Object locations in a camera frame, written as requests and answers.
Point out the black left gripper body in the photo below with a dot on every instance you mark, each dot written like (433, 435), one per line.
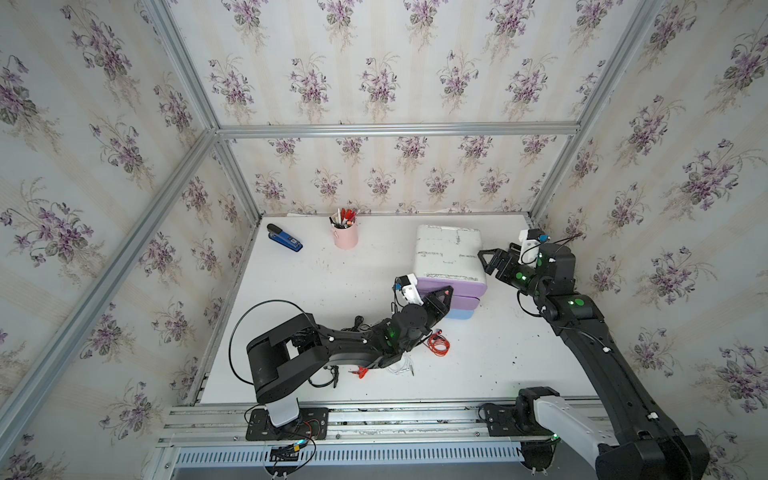
(432, 315)

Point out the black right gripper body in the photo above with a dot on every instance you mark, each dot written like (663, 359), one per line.
(521, 276)

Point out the purple top drawer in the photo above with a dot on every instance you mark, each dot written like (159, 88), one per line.
(461, 287)

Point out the purple drawer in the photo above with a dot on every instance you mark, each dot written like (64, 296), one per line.
(468, 303)
(461, 287)

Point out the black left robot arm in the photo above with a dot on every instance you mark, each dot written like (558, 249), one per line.
(285, 357)

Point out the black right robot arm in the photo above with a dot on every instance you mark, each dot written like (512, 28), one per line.
(645, 442)

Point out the purple middle drawer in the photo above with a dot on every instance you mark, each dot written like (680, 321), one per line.
(468, 303)

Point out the blue bottom drawer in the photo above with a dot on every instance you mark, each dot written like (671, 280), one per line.
(460, 314)

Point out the white drawer cabinet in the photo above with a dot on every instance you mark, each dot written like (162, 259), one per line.
(448, 253)

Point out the pink pen cup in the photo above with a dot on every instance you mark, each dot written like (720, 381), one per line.
(345, 238)

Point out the red scissors in cup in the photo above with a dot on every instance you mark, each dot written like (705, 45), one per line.
(345, 218)

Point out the blue stapler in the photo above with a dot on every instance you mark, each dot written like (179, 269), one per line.
(280, 236)

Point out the red wired earphones coiled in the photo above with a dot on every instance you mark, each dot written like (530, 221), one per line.
(438, 344)

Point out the white wired earphones coiled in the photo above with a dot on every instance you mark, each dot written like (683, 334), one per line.
(404, 366)

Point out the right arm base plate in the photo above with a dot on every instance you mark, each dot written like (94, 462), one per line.
(507, 421)

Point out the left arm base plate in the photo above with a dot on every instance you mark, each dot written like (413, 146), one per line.
(311, 423)

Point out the aluminium front rail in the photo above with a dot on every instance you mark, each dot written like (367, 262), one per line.
(225, 425)

